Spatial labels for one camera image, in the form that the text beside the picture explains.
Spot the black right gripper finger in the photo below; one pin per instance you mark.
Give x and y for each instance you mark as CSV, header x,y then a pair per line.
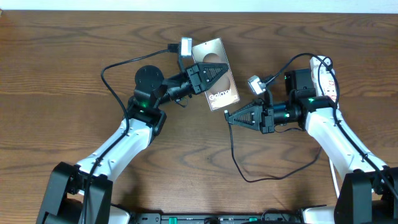
x,y
251,106
247,118

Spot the white power strip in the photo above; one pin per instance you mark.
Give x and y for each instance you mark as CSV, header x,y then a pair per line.
x,y
322,79

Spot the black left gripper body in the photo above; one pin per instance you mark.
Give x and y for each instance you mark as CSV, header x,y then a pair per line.
x,y
194,76

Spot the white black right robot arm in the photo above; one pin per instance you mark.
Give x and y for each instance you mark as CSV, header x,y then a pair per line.
x,y
368,193

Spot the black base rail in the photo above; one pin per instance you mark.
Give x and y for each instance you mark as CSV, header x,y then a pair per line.
x,y
155,218

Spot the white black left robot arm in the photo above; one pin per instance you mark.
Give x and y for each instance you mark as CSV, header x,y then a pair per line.
x,y
82,193

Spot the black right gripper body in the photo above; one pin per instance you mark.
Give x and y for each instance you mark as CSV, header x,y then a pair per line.
x,y
267,121

